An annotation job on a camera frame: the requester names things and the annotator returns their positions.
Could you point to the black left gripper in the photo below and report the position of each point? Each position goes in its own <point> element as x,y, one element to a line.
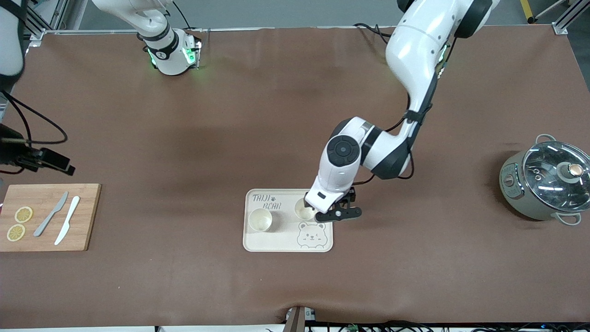
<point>349,194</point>

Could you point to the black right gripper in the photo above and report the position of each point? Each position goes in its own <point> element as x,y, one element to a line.
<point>13,156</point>

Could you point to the white plastic cup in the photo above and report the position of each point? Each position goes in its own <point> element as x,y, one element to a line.
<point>260,220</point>
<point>304,211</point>

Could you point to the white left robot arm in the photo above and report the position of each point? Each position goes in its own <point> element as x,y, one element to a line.
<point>415,46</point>

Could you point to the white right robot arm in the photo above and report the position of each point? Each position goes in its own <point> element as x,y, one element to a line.
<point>161,41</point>

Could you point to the white tray with bear print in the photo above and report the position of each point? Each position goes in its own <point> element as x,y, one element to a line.
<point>286,240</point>

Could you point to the grey plastic knife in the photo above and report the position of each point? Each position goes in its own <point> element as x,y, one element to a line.
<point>50,214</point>

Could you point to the white plastic knife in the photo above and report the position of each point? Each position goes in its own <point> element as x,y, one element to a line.
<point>68,219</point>

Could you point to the lemon slice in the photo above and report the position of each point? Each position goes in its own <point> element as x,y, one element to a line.
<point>15,233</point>
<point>23,215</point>

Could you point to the wooden cutting board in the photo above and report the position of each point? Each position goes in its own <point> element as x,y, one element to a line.
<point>83,216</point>

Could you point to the metal table clamp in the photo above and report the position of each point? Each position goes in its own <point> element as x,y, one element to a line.
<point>297,319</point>

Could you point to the grey electric cooking pot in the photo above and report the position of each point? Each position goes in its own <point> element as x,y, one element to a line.
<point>511,189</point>

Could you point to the glass pot lid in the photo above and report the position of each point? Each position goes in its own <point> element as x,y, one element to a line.
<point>548,175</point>

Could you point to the yellow black pole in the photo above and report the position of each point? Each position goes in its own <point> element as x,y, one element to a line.
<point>546,10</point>

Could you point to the aluminium frame profile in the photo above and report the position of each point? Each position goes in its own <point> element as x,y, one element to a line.
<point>569,18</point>
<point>50,16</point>

